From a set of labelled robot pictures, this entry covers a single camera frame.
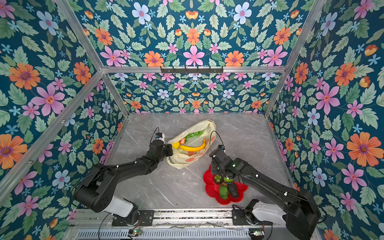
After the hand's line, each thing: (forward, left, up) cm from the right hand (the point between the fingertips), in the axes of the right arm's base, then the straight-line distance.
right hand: (213, 166), depth 80 cm
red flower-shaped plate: (-9, 0, -10) cm, 14 cm away
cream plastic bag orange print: (+7, +19, -4) cm, 20 cm away
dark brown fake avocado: (-11, -11, -6) cm, 16 cm away
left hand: (+16, +23, +1) cm, 29 cm away
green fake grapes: (+28, +10, -7) cm, 30 cm away
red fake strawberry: (+21, +19, -6) cm, 29 cm away
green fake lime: (-4, -8, -9) cm, 13 cm away
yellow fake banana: (+16, +13, -9) cm, 22 cm away
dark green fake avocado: (-12, -5, -7) cm, 14 cm away
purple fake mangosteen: (-5, -3, -6) cm, 8 cm away
